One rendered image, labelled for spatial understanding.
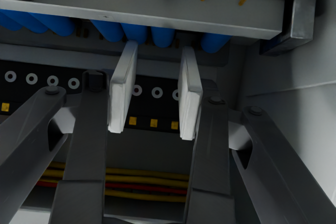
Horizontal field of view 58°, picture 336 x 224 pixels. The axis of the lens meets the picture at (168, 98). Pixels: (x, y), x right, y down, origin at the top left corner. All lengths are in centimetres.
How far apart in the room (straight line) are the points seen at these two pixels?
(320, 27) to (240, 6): 4
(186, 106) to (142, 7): 6
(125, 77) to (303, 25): 9
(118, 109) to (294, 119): 11
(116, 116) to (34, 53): 18
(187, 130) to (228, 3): 7
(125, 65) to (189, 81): 4
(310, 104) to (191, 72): 7
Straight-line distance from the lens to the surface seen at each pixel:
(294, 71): 20
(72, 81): 31
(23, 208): 19
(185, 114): 15
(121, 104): 15
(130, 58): 18
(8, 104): 33
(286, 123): 21
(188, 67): 17
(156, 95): 30
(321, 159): 17
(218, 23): 17
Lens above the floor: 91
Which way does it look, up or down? 17 degrees up
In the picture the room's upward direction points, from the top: 173 degrees counter-clockwise
